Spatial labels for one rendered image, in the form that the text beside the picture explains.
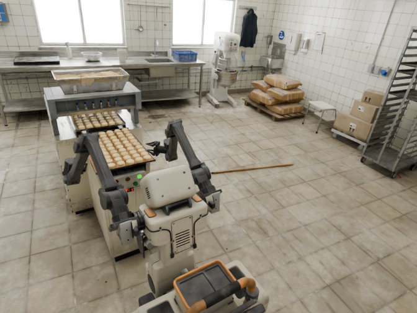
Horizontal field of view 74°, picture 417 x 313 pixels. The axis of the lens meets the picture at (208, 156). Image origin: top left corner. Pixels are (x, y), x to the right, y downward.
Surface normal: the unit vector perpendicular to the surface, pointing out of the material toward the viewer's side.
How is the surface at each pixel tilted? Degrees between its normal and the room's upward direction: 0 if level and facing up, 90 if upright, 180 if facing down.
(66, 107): 90
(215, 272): 0
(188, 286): 0
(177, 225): 82
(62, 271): 0
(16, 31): 90
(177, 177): 47
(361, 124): 86
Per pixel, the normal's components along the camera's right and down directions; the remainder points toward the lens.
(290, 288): 0.07, -0.87
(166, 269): 0.53, 0.32
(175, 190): 0.44, -0.26
